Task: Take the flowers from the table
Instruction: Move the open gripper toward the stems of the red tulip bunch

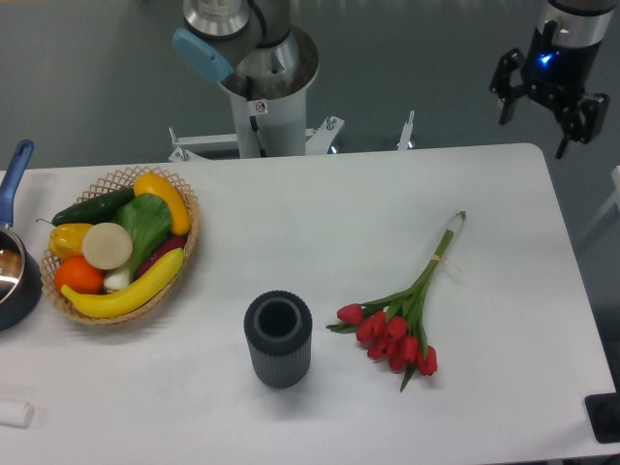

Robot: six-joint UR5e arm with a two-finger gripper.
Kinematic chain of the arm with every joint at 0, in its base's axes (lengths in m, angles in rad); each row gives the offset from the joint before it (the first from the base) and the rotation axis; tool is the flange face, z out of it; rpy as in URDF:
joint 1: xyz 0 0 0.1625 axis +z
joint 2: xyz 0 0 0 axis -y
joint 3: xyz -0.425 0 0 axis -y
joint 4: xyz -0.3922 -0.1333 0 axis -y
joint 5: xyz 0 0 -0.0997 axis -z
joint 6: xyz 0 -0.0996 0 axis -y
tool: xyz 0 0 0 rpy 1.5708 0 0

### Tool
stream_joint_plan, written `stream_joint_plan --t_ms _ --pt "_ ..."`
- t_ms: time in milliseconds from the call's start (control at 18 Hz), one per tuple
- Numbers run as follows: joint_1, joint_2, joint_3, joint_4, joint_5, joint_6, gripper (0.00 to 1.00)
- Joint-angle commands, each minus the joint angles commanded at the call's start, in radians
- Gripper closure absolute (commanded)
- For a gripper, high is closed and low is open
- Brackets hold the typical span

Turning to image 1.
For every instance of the blue handled saucepan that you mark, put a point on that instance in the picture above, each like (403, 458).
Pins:
(20, 274)

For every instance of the yellow squash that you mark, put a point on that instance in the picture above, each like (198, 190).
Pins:
(155, 184)

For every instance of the red tulip bouquet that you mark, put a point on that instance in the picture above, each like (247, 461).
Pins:
(391, 328)

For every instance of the woven wicker basket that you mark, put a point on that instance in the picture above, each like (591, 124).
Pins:
(113, 181)

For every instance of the yellow banana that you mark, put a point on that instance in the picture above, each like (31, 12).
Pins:
(132, 297)

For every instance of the dark green cucumber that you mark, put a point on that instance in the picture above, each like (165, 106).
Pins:
(93, 211)

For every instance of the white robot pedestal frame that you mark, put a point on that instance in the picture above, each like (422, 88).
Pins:
(263, 128)

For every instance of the orange fruit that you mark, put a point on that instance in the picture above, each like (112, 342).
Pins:
(79, 275)

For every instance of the green bok choy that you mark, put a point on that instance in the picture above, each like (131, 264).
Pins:
(119, 247)

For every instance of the purple eggplant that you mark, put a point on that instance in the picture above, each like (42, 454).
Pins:
(173, 242)

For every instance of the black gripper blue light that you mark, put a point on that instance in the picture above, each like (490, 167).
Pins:
(554, 76)

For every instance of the black device at table edge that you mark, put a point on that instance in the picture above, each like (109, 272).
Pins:
(603, 413)

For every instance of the white chair frame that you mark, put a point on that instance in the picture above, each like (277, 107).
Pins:
(602, 219)

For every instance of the white roll object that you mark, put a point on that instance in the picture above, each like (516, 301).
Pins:
(17, 414)

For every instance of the dark grey ribbed vase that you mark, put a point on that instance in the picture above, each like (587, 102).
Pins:
(278, 330)

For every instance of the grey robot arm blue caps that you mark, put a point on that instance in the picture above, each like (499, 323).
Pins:
(265, 64)

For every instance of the yellow bell pepper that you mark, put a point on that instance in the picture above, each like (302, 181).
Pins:
(65, 241)

